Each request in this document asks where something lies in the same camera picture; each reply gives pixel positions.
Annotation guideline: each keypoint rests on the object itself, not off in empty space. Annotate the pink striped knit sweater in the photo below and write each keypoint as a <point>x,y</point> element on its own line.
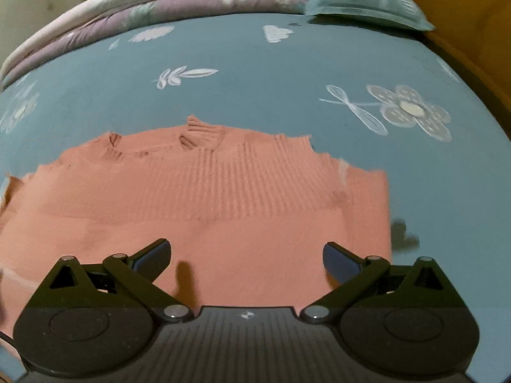
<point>223,199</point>

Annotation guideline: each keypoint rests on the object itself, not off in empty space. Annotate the teal floral bedsheet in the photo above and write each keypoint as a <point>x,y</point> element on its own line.
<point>259,87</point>

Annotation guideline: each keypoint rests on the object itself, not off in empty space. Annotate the teal pillow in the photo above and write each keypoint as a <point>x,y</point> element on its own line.
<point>359,0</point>

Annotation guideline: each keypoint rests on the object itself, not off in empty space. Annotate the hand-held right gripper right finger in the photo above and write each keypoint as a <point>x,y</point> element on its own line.
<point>339,264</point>

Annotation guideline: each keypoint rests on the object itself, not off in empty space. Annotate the purple floral quilt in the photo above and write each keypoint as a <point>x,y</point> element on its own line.
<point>179,8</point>

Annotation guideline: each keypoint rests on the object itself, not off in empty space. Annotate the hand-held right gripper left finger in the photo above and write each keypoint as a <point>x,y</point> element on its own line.
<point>153,258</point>

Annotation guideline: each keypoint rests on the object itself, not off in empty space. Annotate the wooden headboard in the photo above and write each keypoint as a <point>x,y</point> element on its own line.
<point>471,20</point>

